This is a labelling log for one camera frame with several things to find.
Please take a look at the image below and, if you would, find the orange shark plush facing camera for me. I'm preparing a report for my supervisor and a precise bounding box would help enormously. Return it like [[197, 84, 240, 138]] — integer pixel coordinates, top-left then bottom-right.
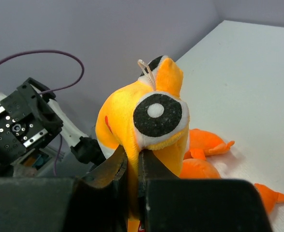
[[184, 129, 235, 160]]

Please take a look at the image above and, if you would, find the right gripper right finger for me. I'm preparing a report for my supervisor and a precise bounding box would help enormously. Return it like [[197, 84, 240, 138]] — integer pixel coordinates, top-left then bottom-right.
[[138, 150, 179, 232]]

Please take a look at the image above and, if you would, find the orange shark plush back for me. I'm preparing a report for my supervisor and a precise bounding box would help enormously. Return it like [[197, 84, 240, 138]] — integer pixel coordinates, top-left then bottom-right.
[[179, 158, 284, 215]]

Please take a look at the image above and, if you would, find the yellow plush left side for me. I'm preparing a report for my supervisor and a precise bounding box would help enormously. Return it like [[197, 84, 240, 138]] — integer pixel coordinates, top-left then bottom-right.
[[95, 56, 190, 232]]

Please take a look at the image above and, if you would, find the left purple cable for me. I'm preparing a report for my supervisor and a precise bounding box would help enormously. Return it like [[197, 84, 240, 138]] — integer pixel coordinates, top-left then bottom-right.
[[0, 50, 85, 176]]

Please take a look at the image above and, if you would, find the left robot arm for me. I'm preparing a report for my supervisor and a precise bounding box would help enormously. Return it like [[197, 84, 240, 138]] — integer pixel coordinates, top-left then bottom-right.
[[0, 78, 105, 177]]

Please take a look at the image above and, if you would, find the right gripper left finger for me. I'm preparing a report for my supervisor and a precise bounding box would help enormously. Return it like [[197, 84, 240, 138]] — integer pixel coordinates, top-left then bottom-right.
[[80, 146, 128, 232]]

